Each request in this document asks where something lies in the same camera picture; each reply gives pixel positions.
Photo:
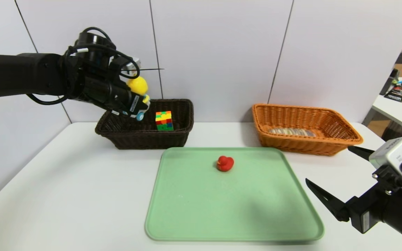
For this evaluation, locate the small red rubber duck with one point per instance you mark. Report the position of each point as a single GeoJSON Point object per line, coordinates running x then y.
{"type": "Point", "coordinates": [225, 164]}

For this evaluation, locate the green plastic tray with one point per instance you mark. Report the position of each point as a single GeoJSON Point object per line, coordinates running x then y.
{"type": "Point", "coordinates": [222, 216]}

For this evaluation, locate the black upright panel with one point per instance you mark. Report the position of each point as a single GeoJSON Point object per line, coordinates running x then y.
{"type": "Point", "coordinates": [388, 82]}

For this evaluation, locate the dark brown wicker basket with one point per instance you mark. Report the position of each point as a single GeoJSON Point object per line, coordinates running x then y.
{"type": "Point", "coordinates": [134, 139]}

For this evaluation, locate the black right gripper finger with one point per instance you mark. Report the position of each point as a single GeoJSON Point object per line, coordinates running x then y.
{"type": "Point", "coordinates": [326, 200]}
{"type": "Point", "coordinates": [361, 151]}

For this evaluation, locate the black printed packet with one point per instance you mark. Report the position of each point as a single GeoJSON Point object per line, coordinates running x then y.
{"type": "Point", "coordinates": [393, 94]}

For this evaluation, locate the brown striped bread roll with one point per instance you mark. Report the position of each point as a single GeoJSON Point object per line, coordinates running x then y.
{"type": "Point", "coordinates": [291, 132]}

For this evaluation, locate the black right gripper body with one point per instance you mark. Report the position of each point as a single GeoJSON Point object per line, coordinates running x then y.
{"type": "Point", "coordinates": [364, 217]}

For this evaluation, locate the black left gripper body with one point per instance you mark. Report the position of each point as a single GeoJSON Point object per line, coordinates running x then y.
{"type": "Point", "coordinates": [132, 105]}

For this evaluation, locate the orange wicker basket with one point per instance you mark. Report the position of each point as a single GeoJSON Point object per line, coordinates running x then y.
{"type": "Point", "coordinates": [291, 144]}

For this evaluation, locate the multicolour puzzle cube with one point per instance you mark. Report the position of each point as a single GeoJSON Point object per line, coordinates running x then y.
{"type": "Point", "coordinates": [164, 122]}

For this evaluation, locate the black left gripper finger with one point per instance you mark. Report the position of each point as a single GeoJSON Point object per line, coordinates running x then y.
{"type": "Point", "coordinates": [143, 107]}

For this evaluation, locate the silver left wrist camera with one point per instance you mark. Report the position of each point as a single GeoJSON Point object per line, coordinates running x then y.
{"type": "Point", "coordinates": [131, 66]}

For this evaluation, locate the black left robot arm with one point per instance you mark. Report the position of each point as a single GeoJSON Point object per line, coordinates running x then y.
{"type": "Point", "coordinates": [30, 75]}

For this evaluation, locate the white side table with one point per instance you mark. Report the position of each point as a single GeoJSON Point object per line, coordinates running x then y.
{"type": "Point", "coordinates": [400, 111]}

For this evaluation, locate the yellow duck toy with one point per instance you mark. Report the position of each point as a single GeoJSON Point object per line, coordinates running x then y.
{"type": "Point", "coordinates": [137, 85]}

